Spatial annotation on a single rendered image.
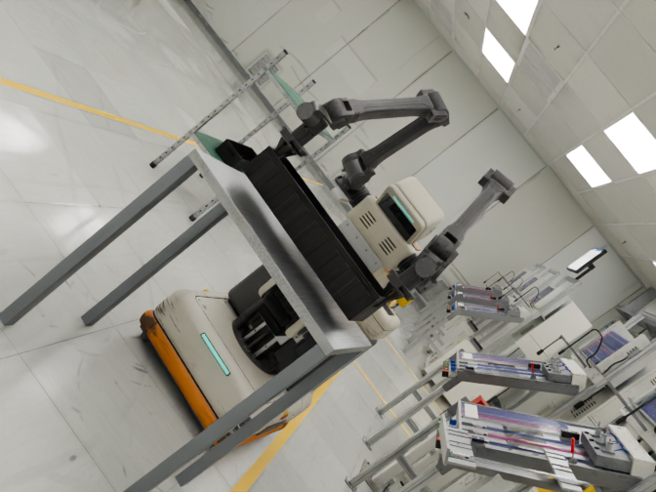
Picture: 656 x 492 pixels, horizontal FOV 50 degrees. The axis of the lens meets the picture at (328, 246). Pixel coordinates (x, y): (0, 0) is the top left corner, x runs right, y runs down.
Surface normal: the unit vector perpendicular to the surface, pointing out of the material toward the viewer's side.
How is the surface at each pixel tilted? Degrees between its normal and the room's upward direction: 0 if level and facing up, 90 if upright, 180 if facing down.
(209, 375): 90
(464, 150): 90
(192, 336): 90
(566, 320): 90
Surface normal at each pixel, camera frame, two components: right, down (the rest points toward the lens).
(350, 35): -0.18, 0.03
